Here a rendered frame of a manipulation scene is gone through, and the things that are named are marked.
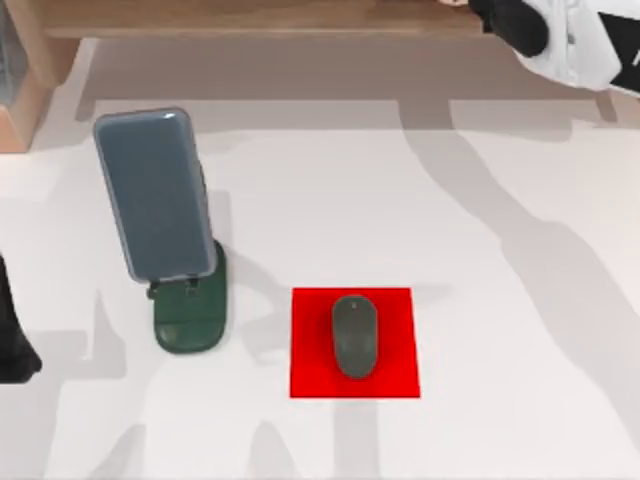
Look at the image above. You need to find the dark grey computer mouse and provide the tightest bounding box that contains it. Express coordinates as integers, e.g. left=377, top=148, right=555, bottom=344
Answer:
left=331, top=294, right=380, bottom=380

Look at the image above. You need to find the red mouse pad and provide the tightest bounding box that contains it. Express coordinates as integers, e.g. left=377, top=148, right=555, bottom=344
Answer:
left=289, top=287, right=422, bottom=400

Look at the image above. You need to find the dark green phone stand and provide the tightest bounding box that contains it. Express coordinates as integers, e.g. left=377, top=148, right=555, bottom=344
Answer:
left=146, top=161, right=229, bottom=356

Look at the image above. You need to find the grey-blue smartphone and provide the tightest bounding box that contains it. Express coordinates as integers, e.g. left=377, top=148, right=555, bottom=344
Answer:
left=93, top=107, right=214, bottom=282

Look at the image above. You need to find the wooden furniture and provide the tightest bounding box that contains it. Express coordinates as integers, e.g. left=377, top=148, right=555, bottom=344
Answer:
left=0, top=0, right=640, bottom=154

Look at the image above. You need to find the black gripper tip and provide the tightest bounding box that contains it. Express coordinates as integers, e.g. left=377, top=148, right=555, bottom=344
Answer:
left=0, top=255, right=43, bottom=385

